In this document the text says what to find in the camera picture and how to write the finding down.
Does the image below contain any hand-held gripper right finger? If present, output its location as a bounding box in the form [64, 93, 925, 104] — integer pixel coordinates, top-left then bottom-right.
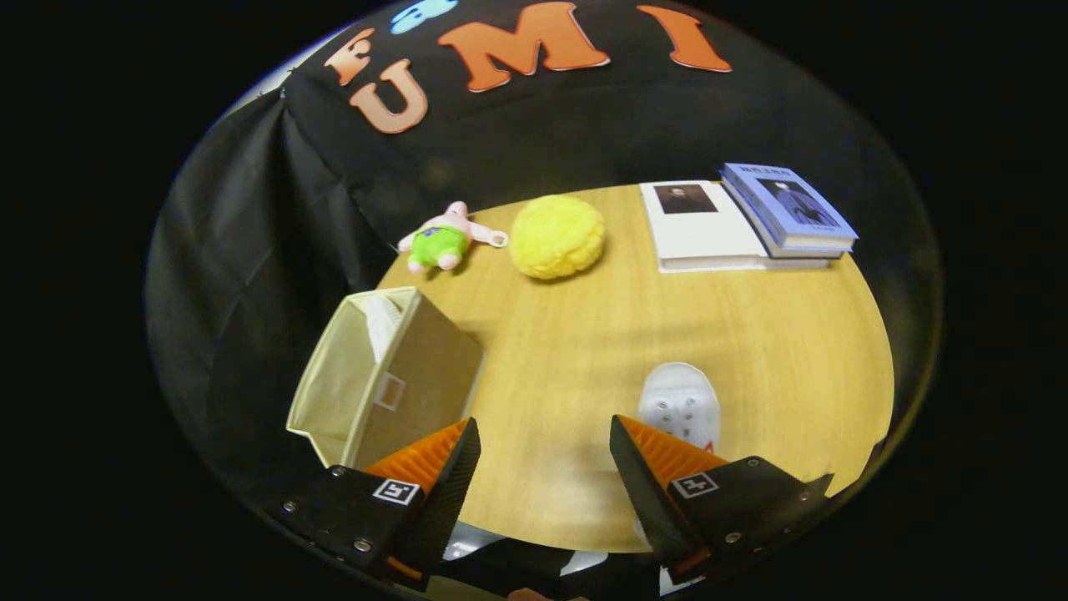
[609, 415, 835, 585]

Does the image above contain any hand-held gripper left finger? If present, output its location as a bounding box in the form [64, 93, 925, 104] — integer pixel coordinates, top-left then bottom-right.
[280, 417, 482, 591]

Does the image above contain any white shoe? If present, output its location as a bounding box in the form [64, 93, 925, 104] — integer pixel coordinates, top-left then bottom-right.
[636, 361, 722, 456]

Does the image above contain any beige fabric storage box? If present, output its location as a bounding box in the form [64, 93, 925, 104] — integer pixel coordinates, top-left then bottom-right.
[286, 286, 486, 472]

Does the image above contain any pink and green plush toy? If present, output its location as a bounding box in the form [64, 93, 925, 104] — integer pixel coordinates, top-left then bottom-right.
[397, 201, 508, 274]

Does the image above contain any white book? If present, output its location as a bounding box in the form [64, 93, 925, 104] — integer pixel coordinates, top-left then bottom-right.
[640, 180, 831, 274]

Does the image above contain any yellow plush cushion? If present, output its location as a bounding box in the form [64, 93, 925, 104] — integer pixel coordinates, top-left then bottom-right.
[509, 194, 607, 280]

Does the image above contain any blue book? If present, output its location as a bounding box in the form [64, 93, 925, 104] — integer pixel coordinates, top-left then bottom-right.
[719, 163, 859, 258]

